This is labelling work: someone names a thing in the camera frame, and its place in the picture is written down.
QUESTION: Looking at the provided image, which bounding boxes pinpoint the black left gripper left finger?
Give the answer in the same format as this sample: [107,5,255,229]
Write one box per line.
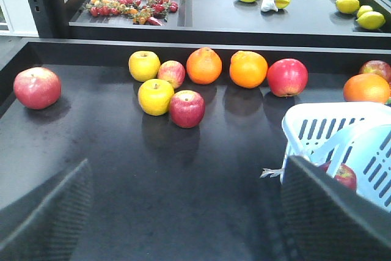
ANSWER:
[1,159,93,260]

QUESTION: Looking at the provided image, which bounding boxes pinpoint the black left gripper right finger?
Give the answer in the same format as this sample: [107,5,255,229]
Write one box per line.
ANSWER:
[281,156,390,260]

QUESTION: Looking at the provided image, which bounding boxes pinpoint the light blue plastic basket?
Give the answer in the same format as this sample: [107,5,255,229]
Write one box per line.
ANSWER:
[281,102,390,211]

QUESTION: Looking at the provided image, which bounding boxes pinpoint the red apple near dish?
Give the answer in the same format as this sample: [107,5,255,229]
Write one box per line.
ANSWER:
[13,67,62,110]

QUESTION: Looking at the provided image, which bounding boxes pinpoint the orange with navel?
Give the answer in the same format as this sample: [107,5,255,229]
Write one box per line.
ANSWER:
[343,73,390,104]

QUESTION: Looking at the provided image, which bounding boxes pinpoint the red apple far left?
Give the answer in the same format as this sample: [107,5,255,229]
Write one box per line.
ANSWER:
[267,58,309,97]

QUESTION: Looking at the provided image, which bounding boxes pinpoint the red yellow apple back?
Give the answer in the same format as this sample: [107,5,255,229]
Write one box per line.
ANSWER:
[359,60,391,84]

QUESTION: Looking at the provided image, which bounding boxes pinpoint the yellow apple front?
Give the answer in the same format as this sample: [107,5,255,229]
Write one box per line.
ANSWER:
[137,79,175,116]

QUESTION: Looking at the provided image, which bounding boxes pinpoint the dark red apple small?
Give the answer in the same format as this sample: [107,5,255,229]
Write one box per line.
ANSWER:
[169,90,206,128]

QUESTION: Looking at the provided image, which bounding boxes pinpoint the yellow apple far left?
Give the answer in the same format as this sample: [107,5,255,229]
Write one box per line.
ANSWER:
[128,51,161,82]

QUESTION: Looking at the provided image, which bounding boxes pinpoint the black wooden produce display stand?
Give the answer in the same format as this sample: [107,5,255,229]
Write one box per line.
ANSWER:
[1,0,390,260]

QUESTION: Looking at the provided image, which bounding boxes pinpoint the orange left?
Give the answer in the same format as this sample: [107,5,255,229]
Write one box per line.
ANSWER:
[186,47,222,85]

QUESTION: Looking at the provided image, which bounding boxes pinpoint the pink apple small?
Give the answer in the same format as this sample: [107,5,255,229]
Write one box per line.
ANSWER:
[157,61,186,89]

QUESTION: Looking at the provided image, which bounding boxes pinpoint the white garlic bulb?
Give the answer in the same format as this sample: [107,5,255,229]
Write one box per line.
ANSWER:
[260,0,279,12]

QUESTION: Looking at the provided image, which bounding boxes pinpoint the white tag string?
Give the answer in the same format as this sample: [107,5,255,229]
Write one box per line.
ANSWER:
[260,166,283,179]

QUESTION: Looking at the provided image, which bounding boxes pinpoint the black outer upright post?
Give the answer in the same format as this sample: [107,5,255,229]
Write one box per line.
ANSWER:
[28,0,69,39]

